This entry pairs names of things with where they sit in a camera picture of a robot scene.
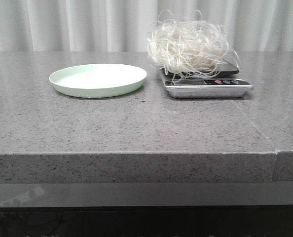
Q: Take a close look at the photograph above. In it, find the black silver kitchen scale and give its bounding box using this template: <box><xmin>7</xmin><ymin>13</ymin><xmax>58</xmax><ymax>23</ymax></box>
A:
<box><xmin>157</xmin><ymin>61</ymin><xmax>254</xmax><ymax>98</ymax></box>

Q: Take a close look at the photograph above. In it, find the white vermicelli noodle bundle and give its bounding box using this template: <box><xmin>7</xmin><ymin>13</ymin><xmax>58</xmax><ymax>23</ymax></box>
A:
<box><xmin>146</xmin><ymin>9</ymin><xmax>240</xmax><ymax>82</ymax></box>

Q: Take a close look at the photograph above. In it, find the white pleated curtain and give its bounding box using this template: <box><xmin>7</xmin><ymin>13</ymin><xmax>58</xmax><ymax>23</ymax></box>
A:
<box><xmin>0</xmin><ymin>0</ymin><xmax>293</xmax><ymax>51</ymax></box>

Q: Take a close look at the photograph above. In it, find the light green round plate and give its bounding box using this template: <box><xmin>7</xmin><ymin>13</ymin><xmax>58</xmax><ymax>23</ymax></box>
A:
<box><xmin>49</xmin><ymin>64</ymin><xmax>147</xmax><ymax>98</ymax></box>

